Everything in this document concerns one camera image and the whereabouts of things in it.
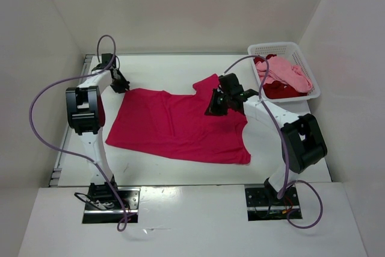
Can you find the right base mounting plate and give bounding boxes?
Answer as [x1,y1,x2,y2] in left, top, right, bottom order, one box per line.
[244,185,302,221]

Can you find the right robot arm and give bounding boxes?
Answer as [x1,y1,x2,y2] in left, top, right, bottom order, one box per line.
[205,73,327,205]

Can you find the magenta t shirt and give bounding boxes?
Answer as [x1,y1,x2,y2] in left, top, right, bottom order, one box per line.
[105,74,251,165]

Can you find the pink t shirt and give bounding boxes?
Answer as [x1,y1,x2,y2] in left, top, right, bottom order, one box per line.
[254,55,313,93]

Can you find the dark red t shirt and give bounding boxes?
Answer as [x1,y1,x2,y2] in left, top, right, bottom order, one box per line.
[253,54,309,100]

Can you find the base mounting plate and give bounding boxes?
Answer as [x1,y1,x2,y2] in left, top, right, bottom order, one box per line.
[78,187,140,224]
[244,185,302,221]

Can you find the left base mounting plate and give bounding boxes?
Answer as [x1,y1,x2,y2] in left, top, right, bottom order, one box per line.
[78,187,140,224]

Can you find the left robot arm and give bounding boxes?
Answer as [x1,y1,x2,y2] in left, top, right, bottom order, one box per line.
[66,54,129,209]

